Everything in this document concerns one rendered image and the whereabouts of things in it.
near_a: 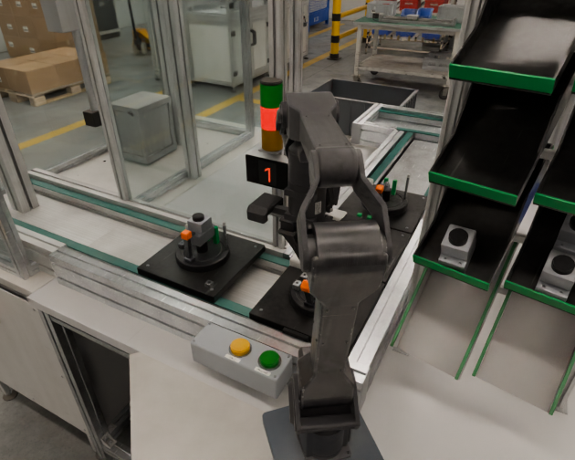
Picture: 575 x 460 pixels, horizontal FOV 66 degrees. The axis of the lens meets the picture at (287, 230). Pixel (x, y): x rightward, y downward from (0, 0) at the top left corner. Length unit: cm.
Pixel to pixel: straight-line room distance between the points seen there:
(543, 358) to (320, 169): 63
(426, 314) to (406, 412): 21
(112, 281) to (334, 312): 80
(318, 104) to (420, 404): 68
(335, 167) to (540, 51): 39
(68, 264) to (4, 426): 113
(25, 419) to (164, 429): 135
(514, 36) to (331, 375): 53
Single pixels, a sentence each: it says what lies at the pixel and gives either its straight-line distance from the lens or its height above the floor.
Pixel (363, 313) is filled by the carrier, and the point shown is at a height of 97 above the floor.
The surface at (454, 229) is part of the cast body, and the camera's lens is 78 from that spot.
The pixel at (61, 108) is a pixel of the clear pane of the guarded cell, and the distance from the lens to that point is 206.
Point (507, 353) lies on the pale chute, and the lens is 94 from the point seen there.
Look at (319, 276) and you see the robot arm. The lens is 40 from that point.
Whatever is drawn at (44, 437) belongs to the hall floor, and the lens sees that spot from 219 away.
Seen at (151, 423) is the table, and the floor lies 86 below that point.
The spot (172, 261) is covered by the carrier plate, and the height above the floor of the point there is 97.
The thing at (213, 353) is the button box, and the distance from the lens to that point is 96.
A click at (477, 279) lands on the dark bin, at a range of 79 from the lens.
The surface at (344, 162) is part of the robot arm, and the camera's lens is 43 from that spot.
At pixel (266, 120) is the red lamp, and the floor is 133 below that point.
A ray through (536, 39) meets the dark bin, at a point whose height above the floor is 155.
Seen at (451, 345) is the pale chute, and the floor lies 103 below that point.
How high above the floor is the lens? 167
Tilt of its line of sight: 33 degrees down
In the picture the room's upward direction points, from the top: straight up
